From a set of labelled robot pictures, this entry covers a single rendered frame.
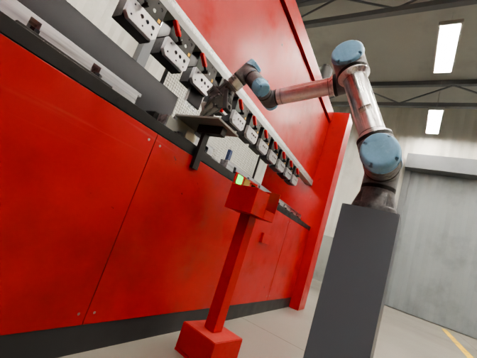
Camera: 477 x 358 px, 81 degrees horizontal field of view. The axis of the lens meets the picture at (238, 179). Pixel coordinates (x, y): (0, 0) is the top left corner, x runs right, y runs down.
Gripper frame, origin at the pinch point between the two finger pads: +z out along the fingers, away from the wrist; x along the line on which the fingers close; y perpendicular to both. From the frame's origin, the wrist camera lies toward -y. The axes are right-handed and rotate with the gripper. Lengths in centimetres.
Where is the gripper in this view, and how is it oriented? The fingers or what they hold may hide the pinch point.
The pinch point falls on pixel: (202, 115)
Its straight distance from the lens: 142.0
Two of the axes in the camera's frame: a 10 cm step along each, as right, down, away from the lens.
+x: -4.6, -3.2, -8.3
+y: -4.4, -7.3, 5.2
